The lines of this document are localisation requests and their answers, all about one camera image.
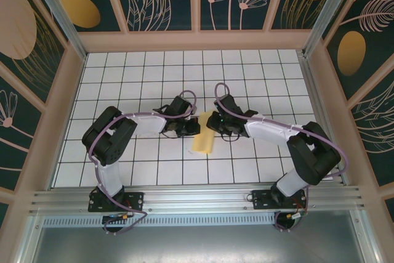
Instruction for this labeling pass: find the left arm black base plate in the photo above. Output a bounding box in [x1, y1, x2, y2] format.
[88, 190, 145, 213]

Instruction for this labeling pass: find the aluminium cross rail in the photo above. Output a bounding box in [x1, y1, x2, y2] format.
[29, 185, 367, 214]

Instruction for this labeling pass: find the yellow cloth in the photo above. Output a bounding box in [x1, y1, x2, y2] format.
[191, 109, 215, 155]

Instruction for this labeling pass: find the aluminium corner post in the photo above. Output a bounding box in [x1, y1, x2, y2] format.
[26, 0, 89, 60]
[301, 0, 360, 57]

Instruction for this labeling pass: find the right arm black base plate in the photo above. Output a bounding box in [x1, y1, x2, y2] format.
[251, 188, 308, 211]

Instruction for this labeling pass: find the yellow power connector with wires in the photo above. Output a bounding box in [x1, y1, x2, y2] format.
[102, 212, 129, 224]
[284, 210, 308, 221]

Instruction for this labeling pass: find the slotted metal cable duct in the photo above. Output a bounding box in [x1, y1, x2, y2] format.
[42, 215, 278, 227]

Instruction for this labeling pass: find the grey sheet metal panel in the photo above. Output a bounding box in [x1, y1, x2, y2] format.
[26, 210, 381, 263]

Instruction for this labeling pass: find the aluminium side rail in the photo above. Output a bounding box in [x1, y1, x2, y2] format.
[297, 49, 350, 187]

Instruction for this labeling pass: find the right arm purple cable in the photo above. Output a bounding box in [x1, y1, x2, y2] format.
[214, 83, 344, 233]

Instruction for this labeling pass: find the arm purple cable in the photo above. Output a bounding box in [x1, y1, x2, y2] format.
[87, 89, 198, 236]
[214, 83, 344, 233]

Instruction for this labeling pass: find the thin black wire loop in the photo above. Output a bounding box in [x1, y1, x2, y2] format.
[159, 130, 185, 140]
[221, 132, 244, 143]

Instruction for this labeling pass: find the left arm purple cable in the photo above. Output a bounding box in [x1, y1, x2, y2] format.
[87, 89, 198, 236]

